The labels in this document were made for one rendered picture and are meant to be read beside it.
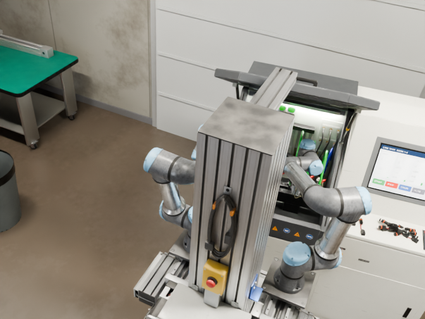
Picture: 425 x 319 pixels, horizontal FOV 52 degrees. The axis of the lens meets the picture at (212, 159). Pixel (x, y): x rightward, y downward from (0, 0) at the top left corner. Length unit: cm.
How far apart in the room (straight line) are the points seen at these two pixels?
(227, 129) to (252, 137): 8
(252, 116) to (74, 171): 315
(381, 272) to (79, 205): 253
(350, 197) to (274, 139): 54
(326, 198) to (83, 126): 366
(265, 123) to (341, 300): 188
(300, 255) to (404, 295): 109
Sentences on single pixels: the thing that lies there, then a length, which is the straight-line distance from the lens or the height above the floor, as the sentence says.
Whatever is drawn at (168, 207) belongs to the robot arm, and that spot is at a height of 130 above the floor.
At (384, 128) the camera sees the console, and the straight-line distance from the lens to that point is 263.
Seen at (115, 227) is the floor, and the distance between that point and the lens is 384.
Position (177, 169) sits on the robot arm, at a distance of 181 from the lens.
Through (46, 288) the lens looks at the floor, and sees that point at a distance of 356.
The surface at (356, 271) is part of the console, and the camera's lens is 288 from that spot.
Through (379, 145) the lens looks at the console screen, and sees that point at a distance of 265.
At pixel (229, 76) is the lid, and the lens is 194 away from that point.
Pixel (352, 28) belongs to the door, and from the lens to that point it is 374.
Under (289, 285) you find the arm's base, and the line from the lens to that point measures 219.
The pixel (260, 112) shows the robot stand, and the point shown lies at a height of 203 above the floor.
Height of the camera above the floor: 281
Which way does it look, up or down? 38 degrees down
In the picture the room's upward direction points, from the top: 5 degrees clockwise
